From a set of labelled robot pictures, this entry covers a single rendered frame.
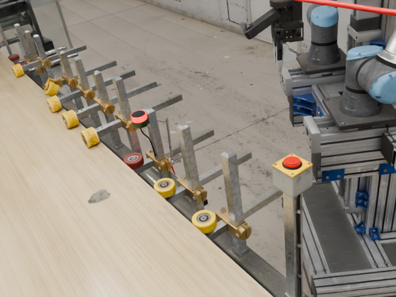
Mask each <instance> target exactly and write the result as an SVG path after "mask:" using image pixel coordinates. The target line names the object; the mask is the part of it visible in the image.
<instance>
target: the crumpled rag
mask: <svg viewBox="0 0 396 297"><path fill-rule="evenodd" d="M106 191H107V190H106V189H99V190H98V191H97V192H95V193H93V194H92V196H91V197H90V199H89V200H88V201H87V202H88V203H98V202H99V201H100V200H104V199H108V198H110V195H111V193H107V192H106Z"/></svg>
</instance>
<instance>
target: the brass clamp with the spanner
mask: <svg viewBox="0 0 396 297"><path fill-rule="evenodd" d="M146 157H147V159H148V158H151V159H152V160H153V163H154V166H153V167H155V168H156V169H157V170H158V171H159V172H164V173H167V172H168V171H170V169H171V163H170V162H169V159H168V158H167V157H166V158H165V159H163V160H161V161H157V160H156V159H155V158H154V153H153V152H152V153H149V151H148V152H146Z"/></svg>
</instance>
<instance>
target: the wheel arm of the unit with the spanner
mask: <svg viewBox="0 0 396 297"><path fill-rule="evenodd" d="M213 135H214V129H212V128H208V129H206V130H204V131H202V132H200V133H198V134H196V135H194V136H192V141H193V145H196V144H198V143H200V142H202V141H204V140H206V139H208V138H210V137H211V136H213ZM164 153H165V156H166V157H167V158H168V159H169V158H170V149H169V148H168V149H166V150H164ZM172 153H173V156H175V155H177V154H179V153H181V149H180V143H178V144H176V145H174V146H172ZM153 166H154V163H153V160H152V159H151V158H148V159H146V160H144V164H143V166H141V167H140V168H139V169H135V170H133V171H134V172H135V173H136V174H140V173H142V172H143V171H145V170H147V169H149V168H151V167H153Z"/></svg>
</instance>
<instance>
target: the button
mask: <svg viewBox="0 0 396 297"><path fill-rule="evenodd" d="M283 163H284V165H285V166H286V167H288V168H295V167H298V166H299V165H300V164H301V161H300V159H299V158H297V157H295V156H290V157H287V158H285V159H284V161H283Z"/></svg>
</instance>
